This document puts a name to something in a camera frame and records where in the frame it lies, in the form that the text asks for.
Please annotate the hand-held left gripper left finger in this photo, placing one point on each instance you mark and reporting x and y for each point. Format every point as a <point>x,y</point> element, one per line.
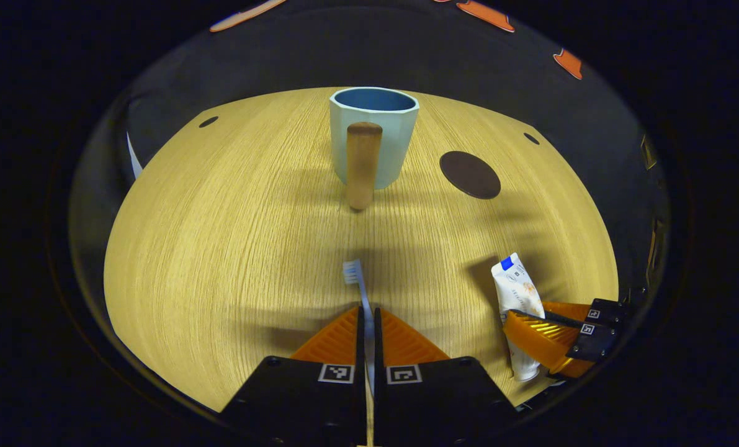
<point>361,354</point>

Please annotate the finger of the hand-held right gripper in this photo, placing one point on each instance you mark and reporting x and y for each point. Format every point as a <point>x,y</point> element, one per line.
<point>608,312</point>
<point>543,341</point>

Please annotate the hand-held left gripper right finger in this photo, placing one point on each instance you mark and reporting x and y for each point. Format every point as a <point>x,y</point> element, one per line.
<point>378,354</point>

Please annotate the white toothpaste tube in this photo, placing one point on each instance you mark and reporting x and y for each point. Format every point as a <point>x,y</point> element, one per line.
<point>515,285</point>

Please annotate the white toothbrush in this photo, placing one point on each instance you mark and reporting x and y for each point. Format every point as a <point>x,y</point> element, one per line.
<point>350,272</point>

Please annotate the dark brown round coaster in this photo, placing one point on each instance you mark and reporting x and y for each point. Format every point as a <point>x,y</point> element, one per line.
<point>470,175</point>

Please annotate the wooden desktop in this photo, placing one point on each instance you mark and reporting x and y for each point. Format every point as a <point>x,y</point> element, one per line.
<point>232,248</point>

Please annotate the black backdrop cloth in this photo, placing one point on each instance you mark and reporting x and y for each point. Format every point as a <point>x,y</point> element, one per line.
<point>375,49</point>

